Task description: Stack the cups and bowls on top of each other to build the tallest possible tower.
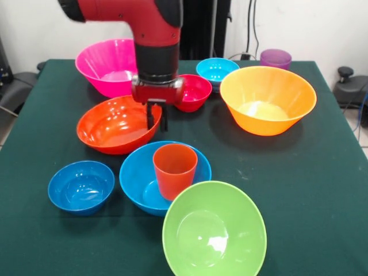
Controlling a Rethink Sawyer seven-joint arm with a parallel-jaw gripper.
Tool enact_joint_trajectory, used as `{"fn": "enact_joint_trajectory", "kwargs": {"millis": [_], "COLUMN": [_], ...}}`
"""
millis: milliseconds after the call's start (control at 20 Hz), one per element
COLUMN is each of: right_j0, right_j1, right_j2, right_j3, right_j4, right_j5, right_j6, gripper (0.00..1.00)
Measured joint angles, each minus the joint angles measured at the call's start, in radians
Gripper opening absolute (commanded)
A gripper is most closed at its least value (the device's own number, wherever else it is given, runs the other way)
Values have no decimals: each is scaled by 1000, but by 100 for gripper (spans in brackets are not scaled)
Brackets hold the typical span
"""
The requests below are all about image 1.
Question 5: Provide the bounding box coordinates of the wide red-orange bowl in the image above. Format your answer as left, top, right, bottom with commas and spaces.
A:
76, 95, 163, 155

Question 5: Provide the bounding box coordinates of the purple translucent cup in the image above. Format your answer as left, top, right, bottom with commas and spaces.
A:
260, 48, 293, 71

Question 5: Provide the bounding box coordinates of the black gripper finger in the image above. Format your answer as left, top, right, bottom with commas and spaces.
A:
159, 103, 170, 133
146, 102, 156, 131

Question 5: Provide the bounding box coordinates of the small light blue bowl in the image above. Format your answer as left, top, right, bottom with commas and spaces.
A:
195, 57, 240, 85

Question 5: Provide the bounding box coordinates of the large pink bowl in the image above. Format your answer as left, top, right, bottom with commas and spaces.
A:
75, 38, 139, 98

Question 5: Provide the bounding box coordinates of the black chair base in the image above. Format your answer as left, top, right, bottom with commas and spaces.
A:
0, 36, 47, 116
332, 66, 368, 129

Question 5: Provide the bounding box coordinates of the medium light blue bowl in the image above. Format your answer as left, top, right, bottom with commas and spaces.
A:
119, 140, 213, 217

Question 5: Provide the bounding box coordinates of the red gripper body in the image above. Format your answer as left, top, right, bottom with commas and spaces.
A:
131, 75, 186, 106

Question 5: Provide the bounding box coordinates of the small crimson bowl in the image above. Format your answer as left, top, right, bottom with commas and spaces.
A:
174, 74, 213, 113

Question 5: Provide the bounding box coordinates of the large orange bowl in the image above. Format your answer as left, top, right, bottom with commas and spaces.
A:
220, 66, 317, 137

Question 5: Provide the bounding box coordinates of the red-orange plastic cup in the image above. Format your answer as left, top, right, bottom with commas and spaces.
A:
152, 143, 199, 201

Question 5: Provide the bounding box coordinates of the small dark blue bowl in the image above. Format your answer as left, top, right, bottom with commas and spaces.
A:
47, 160, 116, 217

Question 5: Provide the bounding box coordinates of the green bowl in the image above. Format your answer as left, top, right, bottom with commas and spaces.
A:
162, 180, 268, 276

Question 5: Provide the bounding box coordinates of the black wall cable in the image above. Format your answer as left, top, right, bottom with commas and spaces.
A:
229, 0, 261, 60

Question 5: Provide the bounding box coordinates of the dark green table cloth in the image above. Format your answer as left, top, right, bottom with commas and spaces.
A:
0, 59, 368, 276

